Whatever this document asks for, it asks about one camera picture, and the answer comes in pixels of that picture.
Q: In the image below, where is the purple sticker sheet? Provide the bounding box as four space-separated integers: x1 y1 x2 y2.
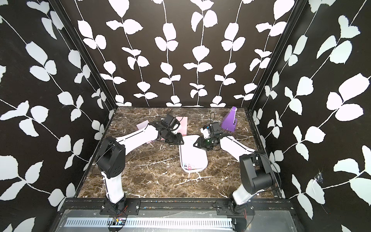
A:
136 120 149 130

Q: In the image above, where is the white plastic storage box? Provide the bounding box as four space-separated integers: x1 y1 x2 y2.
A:
179 135 208 174

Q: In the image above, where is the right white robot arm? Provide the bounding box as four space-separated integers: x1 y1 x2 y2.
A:
193 133 276 206

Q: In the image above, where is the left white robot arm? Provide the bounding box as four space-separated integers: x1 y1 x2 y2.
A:
96 122 184 204

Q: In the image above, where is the purple plastic stand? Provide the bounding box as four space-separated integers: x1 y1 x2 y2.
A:
221 106 237 132

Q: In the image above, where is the small circuit board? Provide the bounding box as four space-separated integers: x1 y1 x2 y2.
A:
108 217 126 227

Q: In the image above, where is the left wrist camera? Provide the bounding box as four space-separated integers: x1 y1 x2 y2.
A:
161 114 181 131

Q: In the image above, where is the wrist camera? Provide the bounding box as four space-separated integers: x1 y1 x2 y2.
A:
161 114 181 131
201 122 223 139

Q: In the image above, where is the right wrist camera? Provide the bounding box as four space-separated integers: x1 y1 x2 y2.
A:
201 122 223 139

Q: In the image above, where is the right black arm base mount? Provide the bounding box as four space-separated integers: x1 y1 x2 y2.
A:
213 199 255 218

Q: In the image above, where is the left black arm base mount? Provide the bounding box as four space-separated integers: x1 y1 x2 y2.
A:
100 198 141 217

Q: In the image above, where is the white perforated cable duct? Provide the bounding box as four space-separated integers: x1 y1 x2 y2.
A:
63 217 234 229

